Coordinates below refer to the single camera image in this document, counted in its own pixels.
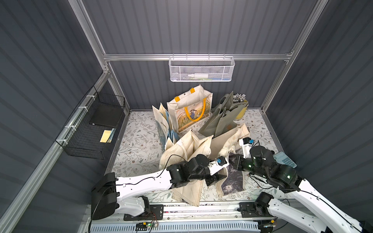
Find cream tote with purple print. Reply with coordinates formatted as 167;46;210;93
210;124;250;198

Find cream tote bag front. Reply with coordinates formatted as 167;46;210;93
159;131;213;207

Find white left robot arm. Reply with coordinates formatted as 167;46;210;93
91;154;229;220

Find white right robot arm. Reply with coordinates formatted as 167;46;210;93
229;146;373;233

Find olive green canvas bag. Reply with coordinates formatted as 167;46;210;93
198;92;248;137

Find teal calculator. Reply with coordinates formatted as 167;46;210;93
274;151;297;168

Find yellow pencil cup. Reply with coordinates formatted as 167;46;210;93
235;100;248;120

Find cream tote blue print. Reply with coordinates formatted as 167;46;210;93
152;104;180;152

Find bundle of pencils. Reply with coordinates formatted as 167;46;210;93
233;93;246;103

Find small green circuit board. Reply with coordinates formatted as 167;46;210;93
135;222;153;232

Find white tube in basket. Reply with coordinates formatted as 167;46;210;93
188;73;209;80

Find yellow sticky notepad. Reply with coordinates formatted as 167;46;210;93
100;130;112;143

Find black notebook in basket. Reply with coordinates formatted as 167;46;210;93
89;104;123;128

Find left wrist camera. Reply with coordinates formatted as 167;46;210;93
208;156;229;176

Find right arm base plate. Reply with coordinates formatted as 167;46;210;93
237;202;259;218

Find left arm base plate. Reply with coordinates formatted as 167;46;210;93
123;204;164;221

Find cream tote yellow handles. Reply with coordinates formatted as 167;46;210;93
167;85;213;133

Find white wire wall basket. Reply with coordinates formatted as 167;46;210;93
169;56;236;82

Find black wire wall basket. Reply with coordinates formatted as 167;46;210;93
56;87;126;160

